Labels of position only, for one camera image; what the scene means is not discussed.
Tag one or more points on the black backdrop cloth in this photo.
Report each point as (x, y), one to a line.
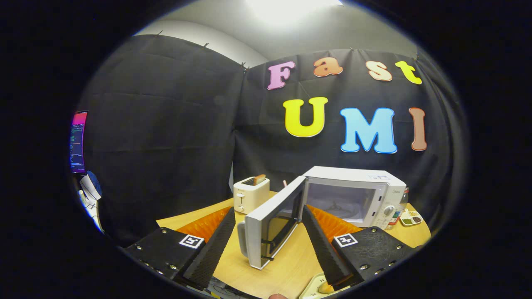
(166, 124)

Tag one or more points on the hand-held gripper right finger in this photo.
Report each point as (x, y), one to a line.
(324, 249)

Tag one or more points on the white toaster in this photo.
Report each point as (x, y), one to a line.
(249, 197)

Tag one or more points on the toast slice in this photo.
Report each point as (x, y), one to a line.
(259, 179)

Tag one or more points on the white and blue device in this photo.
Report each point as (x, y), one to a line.
(91, 189)

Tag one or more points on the computer monitor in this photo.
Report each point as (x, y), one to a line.
(78, 141)

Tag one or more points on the pale green plate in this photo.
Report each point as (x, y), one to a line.
(311, 288)

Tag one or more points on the clear plastic water bottle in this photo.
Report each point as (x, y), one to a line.
(401, 209)

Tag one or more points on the white divided dish of beans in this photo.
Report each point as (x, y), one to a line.
(411, 219)

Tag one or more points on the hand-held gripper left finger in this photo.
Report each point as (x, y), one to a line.
(214, 247)

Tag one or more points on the white microwave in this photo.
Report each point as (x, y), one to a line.
(386, 195)

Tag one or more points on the golden bread roll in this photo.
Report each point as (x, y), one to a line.
(325, 287)

